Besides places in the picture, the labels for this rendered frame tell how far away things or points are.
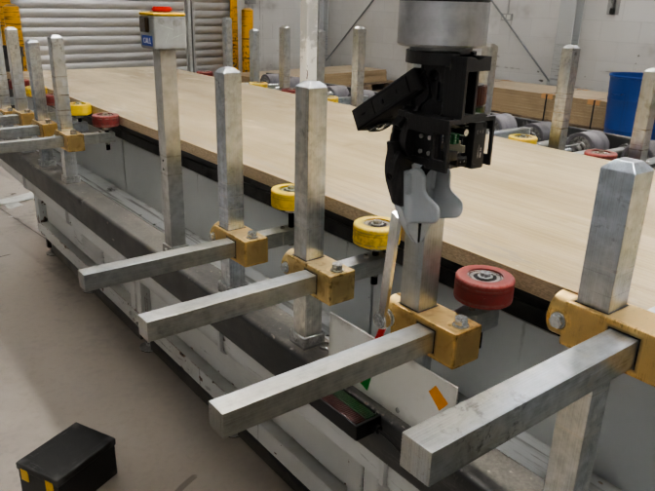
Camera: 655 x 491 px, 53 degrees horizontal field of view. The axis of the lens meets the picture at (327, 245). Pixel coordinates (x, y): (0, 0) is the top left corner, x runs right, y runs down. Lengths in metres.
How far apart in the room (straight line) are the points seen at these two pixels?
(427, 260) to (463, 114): 0.25
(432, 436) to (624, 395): 0.54
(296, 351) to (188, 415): 1.13
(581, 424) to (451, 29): 0.43
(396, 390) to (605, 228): 0.40
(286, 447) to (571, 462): 1.09
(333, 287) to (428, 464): 0.55
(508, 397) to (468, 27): 0.34
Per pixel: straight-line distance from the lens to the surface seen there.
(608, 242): 0.68
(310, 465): 1.72
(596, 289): 0.70
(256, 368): 1.34
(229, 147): 1.21
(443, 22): 0.66
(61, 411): 2.32
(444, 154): 0.66
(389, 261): 0.80
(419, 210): 0.71
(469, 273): 0.92
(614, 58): 8.50
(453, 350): 0.84
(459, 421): 0.51
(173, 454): 2.05
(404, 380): 0.92
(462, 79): 0.66
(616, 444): 1.03
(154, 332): 0.91
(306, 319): 1.09
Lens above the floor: 1.25
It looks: 20 degrees down
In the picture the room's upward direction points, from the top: 2 degrees clockwise
